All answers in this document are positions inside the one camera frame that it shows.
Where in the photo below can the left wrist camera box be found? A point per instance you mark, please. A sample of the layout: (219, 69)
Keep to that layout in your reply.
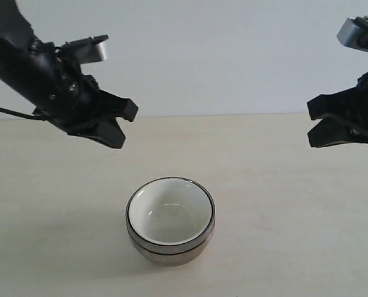
(87, 50)

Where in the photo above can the smooth stainless steel bowl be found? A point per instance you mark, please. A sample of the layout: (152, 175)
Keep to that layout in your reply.
(175, 255)

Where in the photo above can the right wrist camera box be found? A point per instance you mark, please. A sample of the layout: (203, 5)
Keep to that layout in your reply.
(354, 33)

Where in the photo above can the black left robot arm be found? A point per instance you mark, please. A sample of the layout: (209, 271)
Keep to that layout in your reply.
(51, 78)

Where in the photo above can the white ceramic bowl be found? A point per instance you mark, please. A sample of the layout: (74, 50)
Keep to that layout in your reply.
(171, 213)

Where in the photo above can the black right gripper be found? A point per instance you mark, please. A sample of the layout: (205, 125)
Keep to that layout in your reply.
(350, 104)

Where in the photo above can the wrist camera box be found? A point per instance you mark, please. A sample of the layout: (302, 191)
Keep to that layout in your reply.
(87, 50)
(354, 33)

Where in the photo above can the ribbed stainless steel bowl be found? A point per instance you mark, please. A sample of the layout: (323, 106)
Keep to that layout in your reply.
(208, 216)

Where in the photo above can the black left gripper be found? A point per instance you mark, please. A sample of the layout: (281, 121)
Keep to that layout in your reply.
(73, 97)

